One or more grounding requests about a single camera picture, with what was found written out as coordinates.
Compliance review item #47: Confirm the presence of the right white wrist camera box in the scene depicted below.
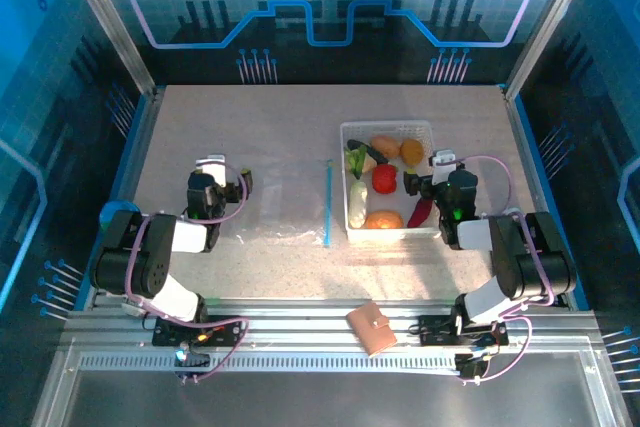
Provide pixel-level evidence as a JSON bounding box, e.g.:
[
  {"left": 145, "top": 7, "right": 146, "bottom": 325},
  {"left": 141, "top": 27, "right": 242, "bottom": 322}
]
[{"left": 430, "top": 150, "right": 460, "bottom": 186}]

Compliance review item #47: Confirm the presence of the brown potato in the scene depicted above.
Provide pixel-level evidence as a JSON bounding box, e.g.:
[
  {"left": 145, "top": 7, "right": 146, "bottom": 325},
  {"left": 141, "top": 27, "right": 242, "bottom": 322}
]
[{"left": 369, "top": 134, "right": 403, "bottom": 160}]

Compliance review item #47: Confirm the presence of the white radish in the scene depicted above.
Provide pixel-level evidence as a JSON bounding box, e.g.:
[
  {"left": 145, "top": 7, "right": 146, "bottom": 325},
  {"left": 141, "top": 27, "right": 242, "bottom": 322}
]
[{"left": 348, "top": 180, "right": 370, "bottom": 230}]

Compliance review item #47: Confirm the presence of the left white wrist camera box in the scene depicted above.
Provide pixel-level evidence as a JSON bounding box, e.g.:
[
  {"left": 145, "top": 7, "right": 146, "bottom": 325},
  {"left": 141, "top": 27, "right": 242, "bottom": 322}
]
[{"left": 194, "top": 153, "right": 229, "bottom": 187}]

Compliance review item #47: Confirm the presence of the round orange fruit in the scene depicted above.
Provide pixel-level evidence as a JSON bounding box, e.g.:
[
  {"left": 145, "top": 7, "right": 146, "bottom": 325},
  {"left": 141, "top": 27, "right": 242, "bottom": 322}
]
[{"left": 399, "top": 138, "right": 426, "bottom": 167}]

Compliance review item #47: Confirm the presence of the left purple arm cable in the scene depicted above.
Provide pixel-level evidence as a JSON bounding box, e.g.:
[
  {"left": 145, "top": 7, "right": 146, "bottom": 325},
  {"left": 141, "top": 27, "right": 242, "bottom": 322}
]
[{"left": 121, "top": 166, "right": 254, "bottom": 384}]

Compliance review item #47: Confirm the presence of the right black connector box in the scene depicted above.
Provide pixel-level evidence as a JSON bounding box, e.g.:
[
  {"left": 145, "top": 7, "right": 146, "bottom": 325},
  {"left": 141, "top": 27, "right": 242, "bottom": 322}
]
[{"left": 454, "top": 353, "right": 490, "bottom": 381}]

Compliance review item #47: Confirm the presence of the red chili pepper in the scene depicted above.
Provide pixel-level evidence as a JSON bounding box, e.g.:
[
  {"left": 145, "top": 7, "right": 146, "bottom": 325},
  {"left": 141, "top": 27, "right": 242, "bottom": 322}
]
[{"left": 406, "top": 196, "right": 436, "bottom": 230}]

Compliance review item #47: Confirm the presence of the red tomato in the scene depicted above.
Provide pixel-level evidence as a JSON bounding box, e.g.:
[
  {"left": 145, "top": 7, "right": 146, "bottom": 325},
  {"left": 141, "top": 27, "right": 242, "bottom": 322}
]
[{"left": 371, "top": 163, "right": 400, "bottom": 195}]

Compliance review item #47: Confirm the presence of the green leafy vegetable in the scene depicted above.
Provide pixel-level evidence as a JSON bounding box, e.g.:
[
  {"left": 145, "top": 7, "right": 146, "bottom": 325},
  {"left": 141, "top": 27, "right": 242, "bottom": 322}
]
[{"left": 343, "top": 145, "right": 377, "bottom": 180}]

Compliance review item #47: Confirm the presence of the right aluminium frame post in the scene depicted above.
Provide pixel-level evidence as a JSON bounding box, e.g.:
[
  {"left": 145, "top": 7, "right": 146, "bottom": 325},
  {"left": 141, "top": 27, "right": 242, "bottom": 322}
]
[{"left": 503, "top": 0, "right": 602, "bottom": 101}]

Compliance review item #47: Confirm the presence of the white plastic basket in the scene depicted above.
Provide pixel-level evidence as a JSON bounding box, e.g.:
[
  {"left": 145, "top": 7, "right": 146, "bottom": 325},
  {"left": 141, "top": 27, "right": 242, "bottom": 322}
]
[{"left": 339, "top": 119, "right": 445, "bottom": 244}]

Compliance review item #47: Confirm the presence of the brown leather wallet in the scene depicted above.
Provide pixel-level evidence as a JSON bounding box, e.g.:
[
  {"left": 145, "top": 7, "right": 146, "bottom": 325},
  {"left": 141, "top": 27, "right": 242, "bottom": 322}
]
[{"left": 345, "top": 302, "right": 399, "bottom": 360}]

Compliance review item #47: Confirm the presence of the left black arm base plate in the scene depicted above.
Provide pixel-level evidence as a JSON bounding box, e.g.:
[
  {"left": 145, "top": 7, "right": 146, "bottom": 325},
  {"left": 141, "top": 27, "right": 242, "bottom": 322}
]
[{"left": 151, "top": 314, "right": 242, "bottom": 349}]

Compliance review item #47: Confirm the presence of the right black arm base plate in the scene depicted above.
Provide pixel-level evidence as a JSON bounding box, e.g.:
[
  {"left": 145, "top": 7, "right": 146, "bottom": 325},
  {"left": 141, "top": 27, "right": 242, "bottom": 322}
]
[{"left": 416, "top": 314, "right": 510, "bottom": 348}]

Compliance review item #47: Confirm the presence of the left black connector box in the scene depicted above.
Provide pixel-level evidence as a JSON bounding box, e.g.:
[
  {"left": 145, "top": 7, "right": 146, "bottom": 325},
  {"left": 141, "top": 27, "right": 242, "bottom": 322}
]
[{"left": 174, "top": 346, "right": 212, "bottom": 369}]

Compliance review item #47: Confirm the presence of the aluminium front frame rail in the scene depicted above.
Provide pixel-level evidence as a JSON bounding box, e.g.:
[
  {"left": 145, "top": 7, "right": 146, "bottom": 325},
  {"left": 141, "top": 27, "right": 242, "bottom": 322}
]
[{"left": 62, "top": 295, "right": 604, "bottom": 374}]

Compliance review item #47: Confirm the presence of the aluminium frame post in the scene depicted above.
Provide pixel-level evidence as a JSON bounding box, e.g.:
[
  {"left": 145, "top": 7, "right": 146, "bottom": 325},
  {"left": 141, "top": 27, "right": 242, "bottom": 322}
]
[
  {"left": 55, "top": 0, "right": 160, "bottom": 101},
  {"left": 503, "top": 0, "right": 602, "bottom": 101}
]

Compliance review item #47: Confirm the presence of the dark purple eggplant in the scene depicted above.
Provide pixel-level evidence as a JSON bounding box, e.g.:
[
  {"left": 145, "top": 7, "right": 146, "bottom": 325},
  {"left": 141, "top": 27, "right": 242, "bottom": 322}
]
[{"left": 346, "top": 138, "right": 387, "bottom": 165}]

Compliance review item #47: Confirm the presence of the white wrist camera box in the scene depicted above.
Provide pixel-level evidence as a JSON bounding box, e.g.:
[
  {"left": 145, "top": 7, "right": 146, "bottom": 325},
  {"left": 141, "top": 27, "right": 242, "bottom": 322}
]
[
  {"left": 194, "top": 153, "right": 229, "bottom": 187},
  {"left": 430, "top": 150, "right": 460, "bottom": 186}
]

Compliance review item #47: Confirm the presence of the clear blue-zipper zip-top bag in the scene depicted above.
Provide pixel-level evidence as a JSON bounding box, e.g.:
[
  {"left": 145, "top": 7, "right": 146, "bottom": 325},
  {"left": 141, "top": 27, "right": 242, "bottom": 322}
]
[{"left": 233, "top": 158, "right": 335, "bottom": 249}]

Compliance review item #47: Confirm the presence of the left aluminium frame post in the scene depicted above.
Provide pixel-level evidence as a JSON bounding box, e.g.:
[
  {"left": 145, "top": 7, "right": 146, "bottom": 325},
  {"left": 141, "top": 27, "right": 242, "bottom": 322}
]
[{"left": 55, "top": 0, "right": 160, "bottom": 101}]

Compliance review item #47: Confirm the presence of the blue round container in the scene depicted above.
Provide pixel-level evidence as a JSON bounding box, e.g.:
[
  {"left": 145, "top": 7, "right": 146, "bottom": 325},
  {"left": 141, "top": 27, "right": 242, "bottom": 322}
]
[{"left": 98, "top": 199, "right": 142, "bottom": 231}]

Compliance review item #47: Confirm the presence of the black connector box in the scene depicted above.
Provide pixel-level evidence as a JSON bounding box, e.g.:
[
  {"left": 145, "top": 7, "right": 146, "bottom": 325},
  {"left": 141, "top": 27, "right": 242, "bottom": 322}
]
[
  {"left": 454, "top": 353, "right": 490, "bottom": 381},
  {"left": 174, "top": 346, "right": 212, "bottom": 369}
]

